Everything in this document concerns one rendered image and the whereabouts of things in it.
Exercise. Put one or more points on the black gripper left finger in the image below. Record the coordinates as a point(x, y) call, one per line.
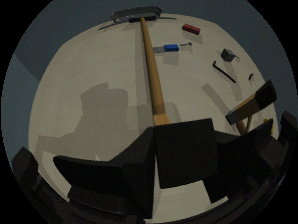
point(131, 174)

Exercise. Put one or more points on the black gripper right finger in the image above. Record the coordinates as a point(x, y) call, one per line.
point(233, 153)

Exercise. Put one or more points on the red rectangular block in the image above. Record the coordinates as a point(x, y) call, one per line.
point(192, 29)

